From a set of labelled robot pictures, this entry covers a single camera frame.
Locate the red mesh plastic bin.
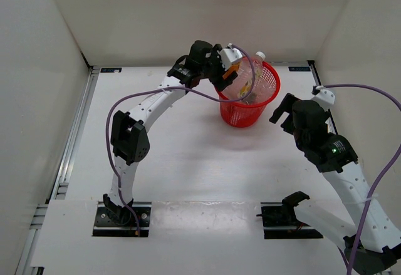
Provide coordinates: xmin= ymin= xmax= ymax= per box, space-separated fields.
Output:
xmin=219 ymin=62 xmax=281 ymax=128

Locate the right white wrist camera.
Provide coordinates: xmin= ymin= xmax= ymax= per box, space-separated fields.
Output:
xmin=311 ymin=85 xmax=336 ymax=111

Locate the blue table sticker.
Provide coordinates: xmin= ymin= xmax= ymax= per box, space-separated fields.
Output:
xmin=288 ymin=66 xmax=311 ymax=72
xmin=100 ymin=68 xmax=122 ymax=73

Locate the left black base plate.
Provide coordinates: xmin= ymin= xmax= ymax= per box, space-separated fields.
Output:
xmin=92 ymin=202 xmax=152 ymax=237

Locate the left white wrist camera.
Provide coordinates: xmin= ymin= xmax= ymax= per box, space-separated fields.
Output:
xmin=218 ymin=43 xmax=243 ymax=70

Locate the right blue table sticker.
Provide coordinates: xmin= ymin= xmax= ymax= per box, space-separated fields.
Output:
xmin=288 ymin=66 xmax=311 ymax=72

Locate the left blue table sticker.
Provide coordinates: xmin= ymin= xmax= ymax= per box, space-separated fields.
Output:
xmin=100 ymin=68 xmax=122 ymax=73

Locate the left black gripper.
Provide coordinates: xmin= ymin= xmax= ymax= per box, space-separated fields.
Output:
xmin=199 ymin=45 xmax=237 ymax=92

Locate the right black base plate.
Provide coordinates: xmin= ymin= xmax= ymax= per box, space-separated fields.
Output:
xmin=257 ymin=202 xmax=323 ymax=240

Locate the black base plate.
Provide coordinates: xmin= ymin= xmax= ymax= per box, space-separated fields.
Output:
xmin=257 ymin=202 xmax=323 ymax=240
xmin=92 ymin=202 xmax=152 ymax=237

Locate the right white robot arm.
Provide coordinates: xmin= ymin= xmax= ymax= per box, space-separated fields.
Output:
xmin=269 ymin=90 xmax=400 ymax=274

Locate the tall clear fruit-label bottle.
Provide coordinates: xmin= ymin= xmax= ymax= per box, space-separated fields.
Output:
xmin=222 ymin=51 xmax=266 ymax=100

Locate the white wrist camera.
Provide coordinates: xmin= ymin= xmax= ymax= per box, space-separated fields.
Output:
xmin=311 ymin=85 xmax=336 ymax=111
xmin=218 ymin=43 xmax=243 ymax=70

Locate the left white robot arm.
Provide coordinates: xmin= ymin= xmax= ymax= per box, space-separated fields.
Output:
xmin=103 ymin=40 xmax=242 ymax=226

